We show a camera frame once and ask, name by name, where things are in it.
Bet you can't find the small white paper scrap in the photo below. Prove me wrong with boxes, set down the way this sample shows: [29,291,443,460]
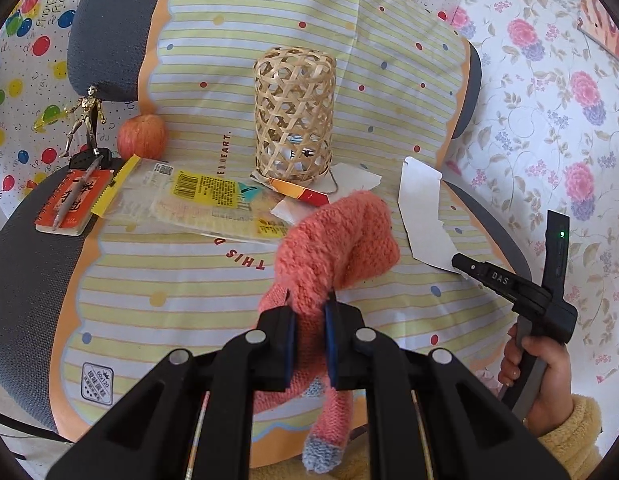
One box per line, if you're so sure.
[270,197,310,226]

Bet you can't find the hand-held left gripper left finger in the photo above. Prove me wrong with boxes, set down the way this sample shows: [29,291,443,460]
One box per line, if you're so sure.
[46,305,296,480]

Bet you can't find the person's right hand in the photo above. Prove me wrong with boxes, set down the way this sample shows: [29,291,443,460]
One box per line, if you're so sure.
[497,322,575,436]

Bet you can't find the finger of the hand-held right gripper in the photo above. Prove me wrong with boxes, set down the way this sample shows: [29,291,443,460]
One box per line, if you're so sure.
[452,252,490,288]

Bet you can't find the grey pen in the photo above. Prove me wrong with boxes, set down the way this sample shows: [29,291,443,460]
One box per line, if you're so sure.
[52,156,104,231]

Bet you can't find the torn white card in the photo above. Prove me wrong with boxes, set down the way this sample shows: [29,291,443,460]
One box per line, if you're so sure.
[397,156,470,277]

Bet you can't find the orange notebook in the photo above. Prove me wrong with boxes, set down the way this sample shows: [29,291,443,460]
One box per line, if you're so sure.
[34,167,115,237]

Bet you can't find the floral print cloth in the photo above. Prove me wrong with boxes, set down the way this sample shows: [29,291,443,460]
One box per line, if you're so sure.
[439,0,619,386]

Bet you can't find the balloon print plastic sheet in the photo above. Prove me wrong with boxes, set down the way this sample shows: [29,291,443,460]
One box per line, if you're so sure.
[0,0,463,221]

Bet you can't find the clear snack packet yellow label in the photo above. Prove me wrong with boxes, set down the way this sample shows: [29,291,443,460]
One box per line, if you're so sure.
[92,155,290,246]

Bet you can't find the red apple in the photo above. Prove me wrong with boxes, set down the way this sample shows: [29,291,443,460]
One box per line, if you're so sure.
[116,114,168,161]

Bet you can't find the gold action figurine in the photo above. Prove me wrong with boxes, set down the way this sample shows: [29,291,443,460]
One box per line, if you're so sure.
[34,83,113,170]

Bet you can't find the striped dotted cloth mat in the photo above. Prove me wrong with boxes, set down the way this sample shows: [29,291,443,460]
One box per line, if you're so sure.
[52,0,515,471]

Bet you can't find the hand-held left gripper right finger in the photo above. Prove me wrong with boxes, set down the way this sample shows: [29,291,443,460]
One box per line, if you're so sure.
[323,300,570,480]

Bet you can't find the person's right forearm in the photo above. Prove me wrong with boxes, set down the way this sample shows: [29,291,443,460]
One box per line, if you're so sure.
[527,394,605,480]

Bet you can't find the woven bamboo basket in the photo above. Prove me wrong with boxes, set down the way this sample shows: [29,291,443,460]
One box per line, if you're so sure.
[253,46,337,183]

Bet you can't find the orange red small box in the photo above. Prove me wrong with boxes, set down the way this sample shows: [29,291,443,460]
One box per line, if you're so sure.
[267,177,330,207]

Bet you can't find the pink knitted glove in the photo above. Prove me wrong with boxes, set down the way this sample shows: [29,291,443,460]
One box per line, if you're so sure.
[254,191,401,475]

